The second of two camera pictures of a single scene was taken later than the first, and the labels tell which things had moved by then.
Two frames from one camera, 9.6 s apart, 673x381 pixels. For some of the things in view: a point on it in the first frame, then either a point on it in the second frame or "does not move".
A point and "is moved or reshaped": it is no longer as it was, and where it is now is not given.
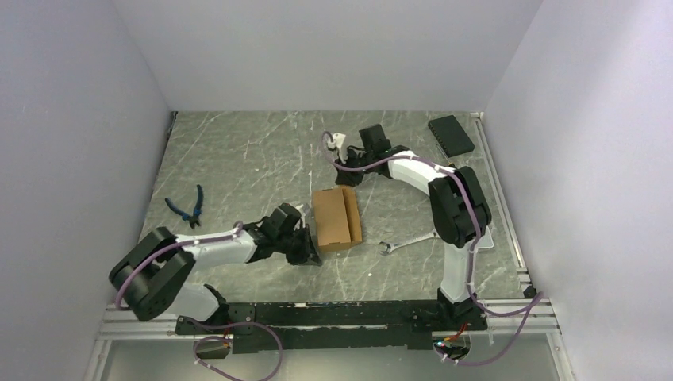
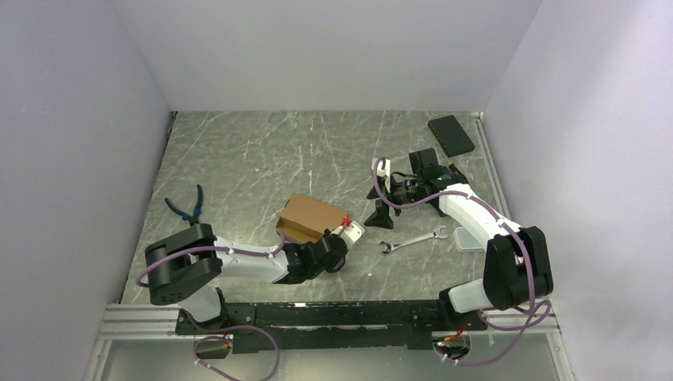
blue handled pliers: [193, 220] does not move
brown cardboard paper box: [336, 217] is moved or reshaped
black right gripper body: [352, 159] -> [405, 192]
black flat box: [451, 136] does not move
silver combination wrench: [432, 235] does not move
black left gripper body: [296, 245] -> [315, 272]
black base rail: [256, 326] does not move
